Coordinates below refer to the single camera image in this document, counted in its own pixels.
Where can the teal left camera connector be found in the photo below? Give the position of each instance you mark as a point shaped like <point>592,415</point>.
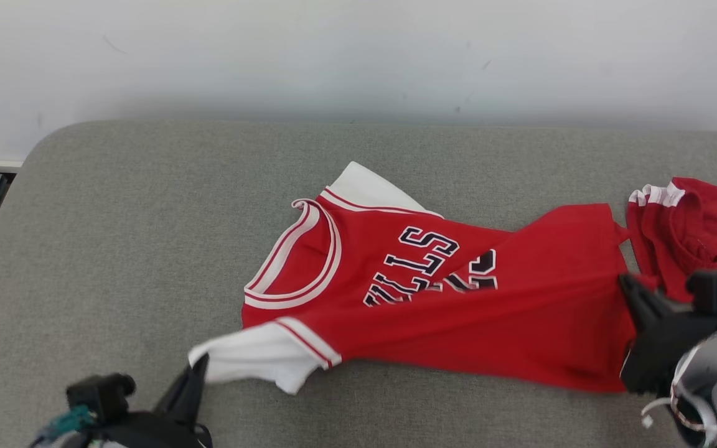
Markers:
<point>72,420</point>

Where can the red basketball jersey white sleeves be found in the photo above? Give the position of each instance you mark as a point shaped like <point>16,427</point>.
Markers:
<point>520,311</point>

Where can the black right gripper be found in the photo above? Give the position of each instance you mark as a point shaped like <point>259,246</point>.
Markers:
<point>660,348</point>

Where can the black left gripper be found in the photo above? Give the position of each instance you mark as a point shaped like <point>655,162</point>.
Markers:
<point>147,432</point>

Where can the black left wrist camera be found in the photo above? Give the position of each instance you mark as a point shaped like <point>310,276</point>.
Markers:
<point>100,395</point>

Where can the red shirt with white hem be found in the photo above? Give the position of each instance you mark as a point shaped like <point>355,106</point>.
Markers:
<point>701,230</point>

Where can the grey fabric sofa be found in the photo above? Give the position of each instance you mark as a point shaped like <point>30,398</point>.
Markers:
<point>116,249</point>

